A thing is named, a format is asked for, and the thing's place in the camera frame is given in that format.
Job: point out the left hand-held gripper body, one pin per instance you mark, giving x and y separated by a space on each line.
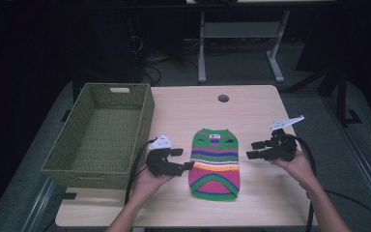
161 162

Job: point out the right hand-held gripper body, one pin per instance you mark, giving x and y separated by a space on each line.
281 148

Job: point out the striped knitted pet sweater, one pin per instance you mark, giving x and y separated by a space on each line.
215 164

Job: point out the green woven basket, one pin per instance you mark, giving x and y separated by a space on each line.
106 135

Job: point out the person's left hand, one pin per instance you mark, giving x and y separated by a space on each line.
149 183

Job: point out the person's right hand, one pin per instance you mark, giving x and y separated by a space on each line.
298 169

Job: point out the black metal stand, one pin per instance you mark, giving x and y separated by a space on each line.
341 93

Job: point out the dark computer tower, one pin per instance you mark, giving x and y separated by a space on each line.
116 48

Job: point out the aluminium floor rail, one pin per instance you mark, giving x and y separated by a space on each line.
38 206
364 161

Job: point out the grey metal desk frame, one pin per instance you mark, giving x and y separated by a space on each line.
238 30

